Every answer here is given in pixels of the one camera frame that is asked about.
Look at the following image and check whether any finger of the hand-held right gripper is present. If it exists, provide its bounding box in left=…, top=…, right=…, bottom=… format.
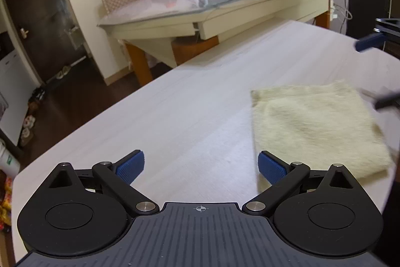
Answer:
left=359, top=88, right=400, bottom=111
left=354, top=18, right=400, bottom=52

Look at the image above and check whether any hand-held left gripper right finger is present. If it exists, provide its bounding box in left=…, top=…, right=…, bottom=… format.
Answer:
left=242, top=151, right=360, bottom=217

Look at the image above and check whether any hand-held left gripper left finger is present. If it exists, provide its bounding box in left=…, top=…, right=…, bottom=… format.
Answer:
left=47, top=150, right=160, bottom=217

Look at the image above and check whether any cream terry towel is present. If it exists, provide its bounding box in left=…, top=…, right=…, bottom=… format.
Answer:
left=250, top=79, right=395, bottom=192

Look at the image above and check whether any row of shoes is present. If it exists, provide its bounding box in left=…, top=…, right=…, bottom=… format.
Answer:
left=19, top=65, right=72, bottom=147

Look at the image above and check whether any glass-topped dining table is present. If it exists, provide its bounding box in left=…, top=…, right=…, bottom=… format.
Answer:
left=97, top=0, right=335, bottom=88

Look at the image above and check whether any white plastic bucket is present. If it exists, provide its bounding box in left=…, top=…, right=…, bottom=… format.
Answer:
left=0, top=139, right=21, bottom=180

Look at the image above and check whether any round wooden stool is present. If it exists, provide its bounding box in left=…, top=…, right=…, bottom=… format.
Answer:
left=171, top=36, right=219, bottom=66

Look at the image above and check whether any grey white hallway cabinet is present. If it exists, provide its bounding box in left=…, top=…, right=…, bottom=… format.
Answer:
left=0, top=50, right=33, bottom=145

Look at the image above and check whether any dark brown door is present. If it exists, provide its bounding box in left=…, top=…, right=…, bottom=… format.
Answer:
left=0, top=0, right=86, bottom=84

